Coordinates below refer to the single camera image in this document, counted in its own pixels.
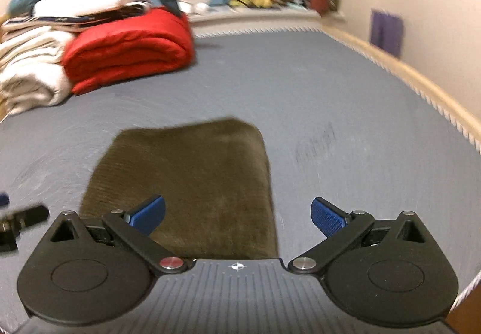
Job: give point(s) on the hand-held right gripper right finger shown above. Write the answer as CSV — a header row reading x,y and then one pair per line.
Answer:
x,y
327,218

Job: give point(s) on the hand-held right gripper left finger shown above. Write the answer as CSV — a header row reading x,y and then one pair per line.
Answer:
x,y
150,213

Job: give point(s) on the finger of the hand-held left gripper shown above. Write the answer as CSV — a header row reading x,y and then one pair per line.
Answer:
x,y
3,200
32,214

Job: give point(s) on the grey quilted bed mattress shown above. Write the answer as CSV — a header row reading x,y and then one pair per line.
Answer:
x,y
300,93

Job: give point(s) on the white folded blanket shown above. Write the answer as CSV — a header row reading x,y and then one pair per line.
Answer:
x,y
30,71

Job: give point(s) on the red folded quilt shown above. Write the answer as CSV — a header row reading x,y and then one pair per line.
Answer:
x,y
131,48

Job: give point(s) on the navy patterned folded blanket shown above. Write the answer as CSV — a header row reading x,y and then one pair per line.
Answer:
x,y
75,18

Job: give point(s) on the purple paper sheet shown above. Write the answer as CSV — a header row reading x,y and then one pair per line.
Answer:
x,y
387,31

